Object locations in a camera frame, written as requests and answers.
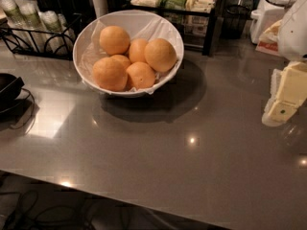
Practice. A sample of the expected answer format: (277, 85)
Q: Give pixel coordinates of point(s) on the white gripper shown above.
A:
(294, 35)

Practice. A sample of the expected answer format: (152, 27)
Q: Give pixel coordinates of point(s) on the white bowl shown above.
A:
(128, 19)

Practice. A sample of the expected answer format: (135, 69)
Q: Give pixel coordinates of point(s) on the red and white card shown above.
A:
(268, 48)

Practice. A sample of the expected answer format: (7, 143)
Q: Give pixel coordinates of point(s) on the black shelf rack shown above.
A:
(196, 23)

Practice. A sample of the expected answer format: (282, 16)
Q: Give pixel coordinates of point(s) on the green packet stack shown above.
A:
(172, 4)

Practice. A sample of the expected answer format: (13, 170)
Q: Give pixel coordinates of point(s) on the small orange in centre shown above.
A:
(125, 61)

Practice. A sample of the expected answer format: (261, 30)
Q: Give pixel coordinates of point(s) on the white cylinder container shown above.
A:
(99, 0)

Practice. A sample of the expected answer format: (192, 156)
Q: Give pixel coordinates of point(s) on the wrapped cup stack right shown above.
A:
(54, 27)

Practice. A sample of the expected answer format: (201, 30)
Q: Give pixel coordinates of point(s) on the wrapped cup stack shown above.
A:
(15, 18)
(54, 27)
(34, 26)

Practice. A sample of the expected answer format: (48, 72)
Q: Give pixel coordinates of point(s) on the wrapped cup stack middle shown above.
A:
(34, 26)

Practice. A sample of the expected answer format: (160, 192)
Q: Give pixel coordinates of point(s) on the black round object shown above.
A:
(10, 88)

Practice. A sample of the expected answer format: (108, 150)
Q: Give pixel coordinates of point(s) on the wrapped cup stack left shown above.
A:
(15, 18)

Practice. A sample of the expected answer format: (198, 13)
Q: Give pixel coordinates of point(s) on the black wire cup rack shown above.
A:
(12, 41)

